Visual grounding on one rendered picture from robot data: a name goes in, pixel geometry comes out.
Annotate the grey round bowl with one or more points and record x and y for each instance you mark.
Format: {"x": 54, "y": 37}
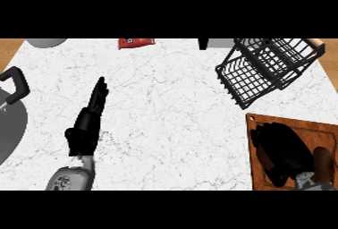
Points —
{"x": 46, "y": 42}

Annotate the black upright object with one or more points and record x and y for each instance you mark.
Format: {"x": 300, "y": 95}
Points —
{"x": 203, "y": 43}

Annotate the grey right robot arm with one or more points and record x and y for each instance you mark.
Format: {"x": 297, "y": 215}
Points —
{"x": 318, "y": 186}

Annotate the red snack bag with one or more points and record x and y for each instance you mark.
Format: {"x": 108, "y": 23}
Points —
{"x": 135, "y": 43}

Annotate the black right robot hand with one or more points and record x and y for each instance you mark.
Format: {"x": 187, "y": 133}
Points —
{"x": 284, "y": 149}

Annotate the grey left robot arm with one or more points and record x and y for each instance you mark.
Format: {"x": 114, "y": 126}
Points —
{"x": 73, "y": 179}

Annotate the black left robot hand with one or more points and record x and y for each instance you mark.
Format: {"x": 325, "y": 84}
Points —
{"x": 88, "y": 131}

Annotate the brown wooden cutting board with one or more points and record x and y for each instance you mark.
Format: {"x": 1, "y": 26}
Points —
{"x": 324, "y": 134}

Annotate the grey box-shaped appliance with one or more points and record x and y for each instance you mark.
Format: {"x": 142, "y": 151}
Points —
{"x": 220, "y": 42}

